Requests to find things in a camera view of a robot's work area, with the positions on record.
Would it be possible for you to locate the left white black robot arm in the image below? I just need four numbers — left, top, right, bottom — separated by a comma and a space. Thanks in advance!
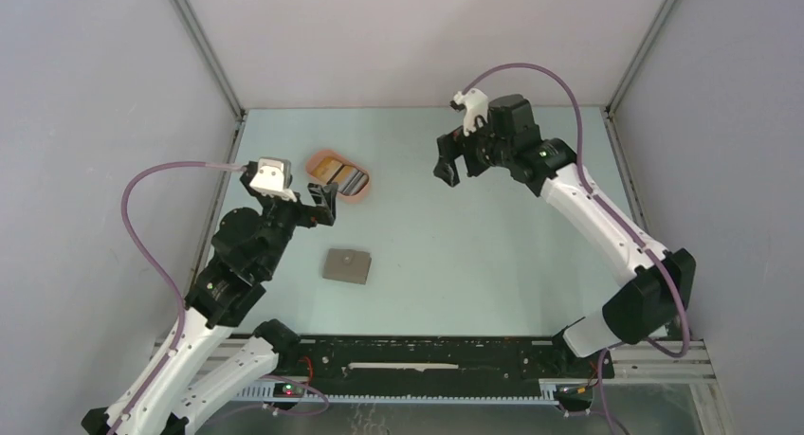
82, 184, 337, 434

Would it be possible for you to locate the yellow credit card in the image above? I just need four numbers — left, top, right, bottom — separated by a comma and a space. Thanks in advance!
312, 156, 342, 182

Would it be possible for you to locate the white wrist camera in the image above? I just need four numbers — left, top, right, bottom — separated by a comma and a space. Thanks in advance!
450, 88, 489, 136
241, 157, 298, 202

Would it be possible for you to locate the aluminium frame rail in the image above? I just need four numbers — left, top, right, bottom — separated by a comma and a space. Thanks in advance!
145, 338, 718, 387

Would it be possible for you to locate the white cable duct strip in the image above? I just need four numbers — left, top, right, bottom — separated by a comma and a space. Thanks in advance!
228, 381, 558, 406

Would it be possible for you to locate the right controller board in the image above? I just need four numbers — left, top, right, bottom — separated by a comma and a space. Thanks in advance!
555, 386, 594, 401

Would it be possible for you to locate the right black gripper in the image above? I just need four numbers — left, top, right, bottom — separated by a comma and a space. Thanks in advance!
434, 109, 514, 187

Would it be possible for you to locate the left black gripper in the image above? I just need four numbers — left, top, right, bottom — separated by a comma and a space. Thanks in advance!
244, 176, 338, 275

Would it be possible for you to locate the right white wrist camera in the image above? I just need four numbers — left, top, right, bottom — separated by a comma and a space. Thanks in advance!
450, 88, 489, 136

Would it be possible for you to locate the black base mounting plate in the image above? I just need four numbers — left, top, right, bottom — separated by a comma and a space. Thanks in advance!
275, 335, 613, 397

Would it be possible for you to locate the grey card holder wallet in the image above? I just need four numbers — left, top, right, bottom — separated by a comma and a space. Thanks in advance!
321, 248, 372, 284

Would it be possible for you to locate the pink oval tray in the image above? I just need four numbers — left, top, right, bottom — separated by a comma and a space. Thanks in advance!
305, 149, 372, 203

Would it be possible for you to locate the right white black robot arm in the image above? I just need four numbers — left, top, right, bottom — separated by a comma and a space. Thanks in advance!
433, 89, 696, 376

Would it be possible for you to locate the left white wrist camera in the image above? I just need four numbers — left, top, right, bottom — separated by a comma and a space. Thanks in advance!
241, 157, 298, 202

